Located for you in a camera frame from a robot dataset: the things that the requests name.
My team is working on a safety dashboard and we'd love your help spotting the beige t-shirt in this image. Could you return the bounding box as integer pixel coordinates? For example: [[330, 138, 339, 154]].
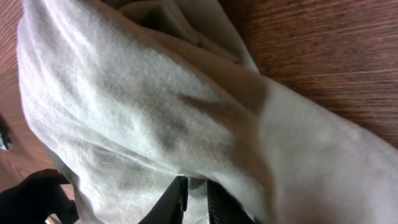
[[17, 1, 397, 223]]

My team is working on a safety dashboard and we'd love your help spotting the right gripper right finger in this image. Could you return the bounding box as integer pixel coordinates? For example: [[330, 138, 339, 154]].
[[207, 180, 255, 224]]

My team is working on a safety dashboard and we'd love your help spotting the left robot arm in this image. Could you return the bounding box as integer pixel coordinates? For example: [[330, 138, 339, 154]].
[[1, 169, 79, 224]]

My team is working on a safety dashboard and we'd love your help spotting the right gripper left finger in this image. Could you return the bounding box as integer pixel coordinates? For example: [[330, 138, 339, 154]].
[[139, 176, 188, 224]]

